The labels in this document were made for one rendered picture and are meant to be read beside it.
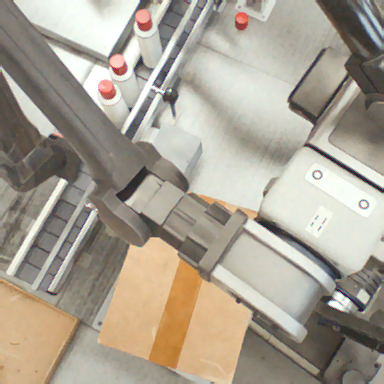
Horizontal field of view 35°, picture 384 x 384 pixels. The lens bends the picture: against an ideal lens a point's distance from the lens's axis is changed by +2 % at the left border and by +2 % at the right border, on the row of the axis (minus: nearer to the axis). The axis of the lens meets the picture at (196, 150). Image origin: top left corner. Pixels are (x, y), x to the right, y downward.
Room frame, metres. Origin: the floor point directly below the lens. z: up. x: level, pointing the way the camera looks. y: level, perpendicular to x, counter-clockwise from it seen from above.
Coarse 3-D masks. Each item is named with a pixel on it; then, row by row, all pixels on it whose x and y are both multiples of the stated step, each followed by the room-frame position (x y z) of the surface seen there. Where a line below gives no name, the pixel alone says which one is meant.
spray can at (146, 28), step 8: (136, 16) 0.66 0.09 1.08; (144, 16) 0.65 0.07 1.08; (136, 24) 0.66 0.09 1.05; (144, 24) 0.64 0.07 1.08; (152, 24) 0.65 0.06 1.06; (136, 32) 0.64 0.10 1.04; (144, 32) 0.64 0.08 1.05; (152, 32) 0.64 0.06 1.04; (144, 40) 0.63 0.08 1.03; (152, 40) 0.63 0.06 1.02; (160, 40) 0.65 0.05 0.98; (144, 48) 0.63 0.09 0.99; (152, 48) 0.63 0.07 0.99; (160, 48) 0.64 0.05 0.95; (144, 56) 0.64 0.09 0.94; (152, 56) 0.63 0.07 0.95; (160, 56) 0.64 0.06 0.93; (152, 64) 0.63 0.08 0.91
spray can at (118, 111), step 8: (104, 80) 0.52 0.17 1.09; (104, 88) 0.50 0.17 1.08; (112, 88) 0.50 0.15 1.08; (104, 96) 0.49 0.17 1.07; (112, 96) 0.49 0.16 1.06; (120, 96) 0.50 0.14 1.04; (104, 104) 0.49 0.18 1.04; (112, 104) 0.48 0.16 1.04; (120, 104) 0.49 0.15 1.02; (112, 112) 0.48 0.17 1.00; (120, 112) 0.49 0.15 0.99; (128, 112) 0.50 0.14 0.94; (112, 120) 0.49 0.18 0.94; (120, 120) 0.48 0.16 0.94; (120, 128) 0.48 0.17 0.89
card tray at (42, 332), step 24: (0, 288) 0.16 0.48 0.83; (0, 312) 0.11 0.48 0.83; (24, 312) 0.10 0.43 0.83; (48, 312) 0.10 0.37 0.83; (0, 336) 0.06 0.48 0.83; (24, 336) 0.05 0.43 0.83; (48, 336) 0.05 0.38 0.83; (72, 336) 0.04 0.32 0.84; (0, 360) 0.01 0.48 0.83; (24, 360) 0.00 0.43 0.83; (48, 360) 0.00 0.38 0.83
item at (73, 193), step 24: (192, 0) 0.80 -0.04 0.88; (168, 24) 0.74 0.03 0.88; (192, 24) 0.73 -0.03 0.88; (144, 72) 0.62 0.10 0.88; (168, 72) 0.62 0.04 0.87; (72, 192) 0.35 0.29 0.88; (48, 216) 0.30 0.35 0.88; (48, 240) 0.25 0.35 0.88; (72, 240) 0.24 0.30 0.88; (24, 264) 0.20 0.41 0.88
